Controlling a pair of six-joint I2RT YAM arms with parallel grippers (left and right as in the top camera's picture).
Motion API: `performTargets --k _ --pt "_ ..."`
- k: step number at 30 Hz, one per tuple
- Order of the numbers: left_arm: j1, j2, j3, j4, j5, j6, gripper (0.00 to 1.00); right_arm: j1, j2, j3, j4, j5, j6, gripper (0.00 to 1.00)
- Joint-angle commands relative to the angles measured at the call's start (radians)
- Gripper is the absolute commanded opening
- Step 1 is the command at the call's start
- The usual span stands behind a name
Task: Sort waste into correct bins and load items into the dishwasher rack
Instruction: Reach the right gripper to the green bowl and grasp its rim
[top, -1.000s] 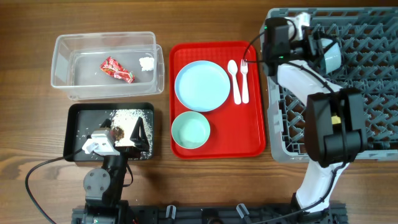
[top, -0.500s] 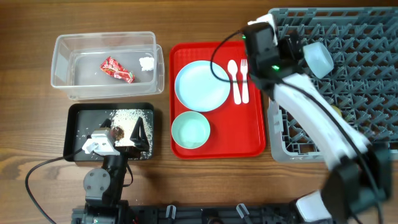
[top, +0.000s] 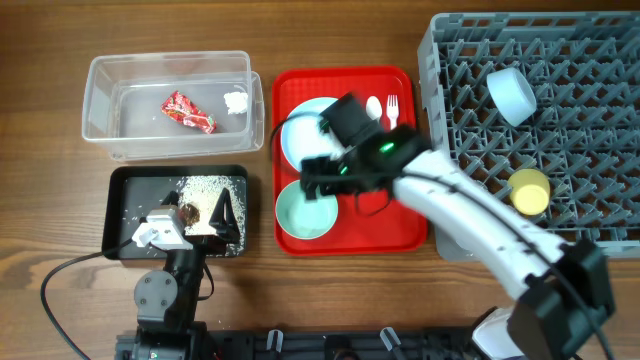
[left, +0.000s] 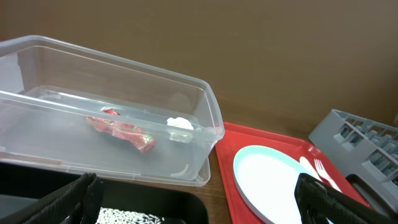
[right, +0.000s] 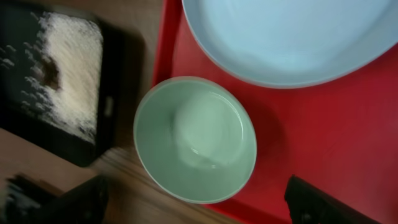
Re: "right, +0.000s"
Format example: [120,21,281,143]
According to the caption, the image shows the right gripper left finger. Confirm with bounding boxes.
[6,174,109,224]

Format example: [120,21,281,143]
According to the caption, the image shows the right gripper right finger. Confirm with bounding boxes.
[284,175,378,224]

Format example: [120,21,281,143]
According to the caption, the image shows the rice and food scraps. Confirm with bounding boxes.
[0,11,104,146]

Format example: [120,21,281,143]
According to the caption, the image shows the green bowl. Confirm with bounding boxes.
[133,77,257,204]

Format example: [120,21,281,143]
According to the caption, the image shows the light blue plate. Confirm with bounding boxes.
[182,0,397,89]

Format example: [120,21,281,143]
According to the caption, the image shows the black waste tray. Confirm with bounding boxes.
[0,4,147,168]

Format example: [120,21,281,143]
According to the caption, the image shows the red serving tray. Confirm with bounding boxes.
[153,0,397,223]

